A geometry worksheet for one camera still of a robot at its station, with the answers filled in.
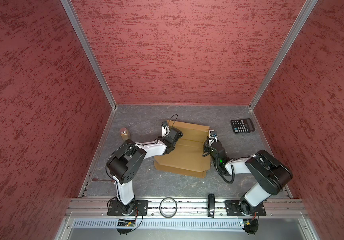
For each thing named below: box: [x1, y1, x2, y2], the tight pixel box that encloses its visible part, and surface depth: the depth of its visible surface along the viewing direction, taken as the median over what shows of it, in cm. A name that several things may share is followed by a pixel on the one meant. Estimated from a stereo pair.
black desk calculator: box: [230, 118, 255, 134], surface depth 108 cm
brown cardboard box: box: [154, 119, 211, 179], surface depth 91 cm
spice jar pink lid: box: [120, 127, 131, 142], surface depth 94 cm
